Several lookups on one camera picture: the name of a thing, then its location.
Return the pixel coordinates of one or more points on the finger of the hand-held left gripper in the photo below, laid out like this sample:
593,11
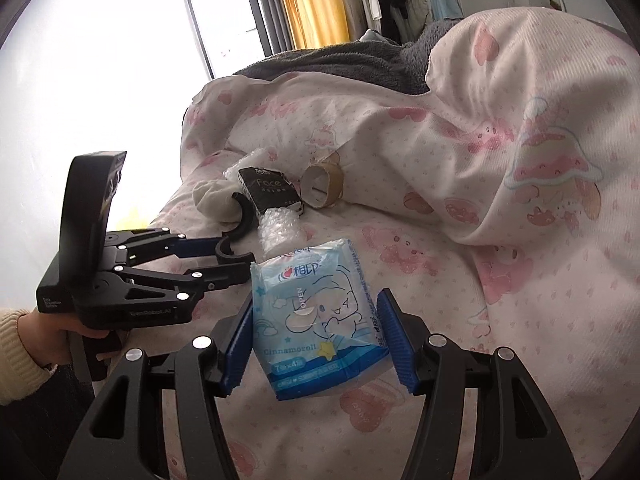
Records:
200,281
200,248

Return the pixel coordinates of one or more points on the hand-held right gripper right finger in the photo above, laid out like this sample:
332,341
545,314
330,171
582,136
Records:
397,345

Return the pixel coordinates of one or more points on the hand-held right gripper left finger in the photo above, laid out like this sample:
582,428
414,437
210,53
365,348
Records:
240,345

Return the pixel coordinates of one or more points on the clear bubble wrap roll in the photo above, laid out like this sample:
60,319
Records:
277,232

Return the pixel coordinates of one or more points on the blue cartoon tissue packet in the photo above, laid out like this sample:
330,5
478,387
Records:
320,320

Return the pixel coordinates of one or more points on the brown cardboard tape roll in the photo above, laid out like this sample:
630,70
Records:
332,182

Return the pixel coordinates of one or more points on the person's left forearm cream sleeve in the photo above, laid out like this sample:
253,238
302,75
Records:
17,365

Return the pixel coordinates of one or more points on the person's left hand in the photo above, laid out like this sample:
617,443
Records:
50,335

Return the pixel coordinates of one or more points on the white sock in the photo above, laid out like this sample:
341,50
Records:
215,200

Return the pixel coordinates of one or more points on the black curved plastic hook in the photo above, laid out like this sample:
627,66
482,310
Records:
248,220

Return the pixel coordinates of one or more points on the black tissue packet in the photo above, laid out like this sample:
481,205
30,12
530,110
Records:
272,192

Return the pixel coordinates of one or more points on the pink printed blanket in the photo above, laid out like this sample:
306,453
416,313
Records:
450,160

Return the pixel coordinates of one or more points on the grey fleece blanket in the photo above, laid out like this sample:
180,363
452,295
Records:
350,60

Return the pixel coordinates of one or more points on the grey curtain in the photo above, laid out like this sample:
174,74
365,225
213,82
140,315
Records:
272,10

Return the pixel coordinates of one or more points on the yellow curtain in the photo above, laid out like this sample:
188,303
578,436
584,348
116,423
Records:
315,0

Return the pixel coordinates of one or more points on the white hanging shirt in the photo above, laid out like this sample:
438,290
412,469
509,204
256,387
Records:
371,0

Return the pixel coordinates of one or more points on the beige hanging coat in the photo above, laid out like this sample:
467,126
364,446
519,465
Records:
420,5

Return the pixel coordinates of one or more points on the black window frame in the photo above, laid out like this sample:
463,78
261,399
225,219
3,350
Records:
192,15

